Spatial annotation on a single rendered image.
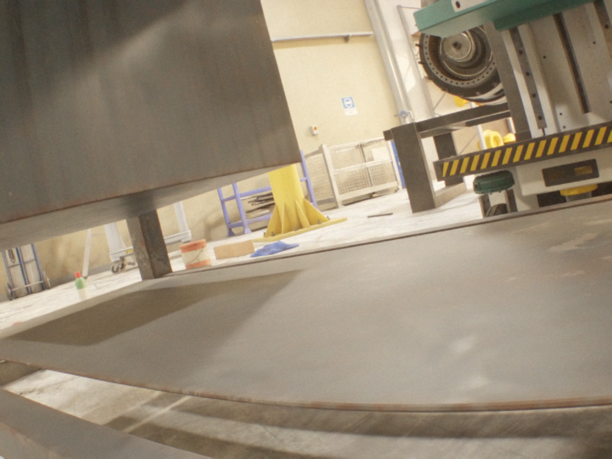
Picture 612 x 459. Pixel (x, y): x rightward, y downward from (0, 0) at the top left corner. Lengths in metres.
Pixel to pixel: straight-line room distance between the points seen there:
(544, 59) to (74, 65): 1.20
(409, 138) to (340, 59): 6.05
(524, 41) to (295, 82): 7.68
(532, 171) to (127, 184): 0.83
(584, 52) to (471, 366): 1.25
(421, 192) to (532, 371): 3.44
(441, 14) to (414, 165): 2.41
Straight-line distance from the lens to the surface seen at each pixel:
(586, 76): 1.42
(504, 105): 3.55
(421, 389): 0.22
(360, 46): 9.94
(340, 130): 9.09
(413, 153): 3.63
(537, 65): 1.41
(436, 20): 1.32
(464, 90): 2.60
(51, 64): 0.59
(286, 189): 4.61
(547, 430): 0.59
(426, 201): 3.63
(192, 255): 3.35
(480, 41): 2.58
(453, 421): 0.65
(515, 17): 1.40
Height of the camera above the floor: 0.32
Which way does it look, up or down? 4 degrees down
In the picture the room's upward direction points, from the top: 14 degrees counter-clockwise
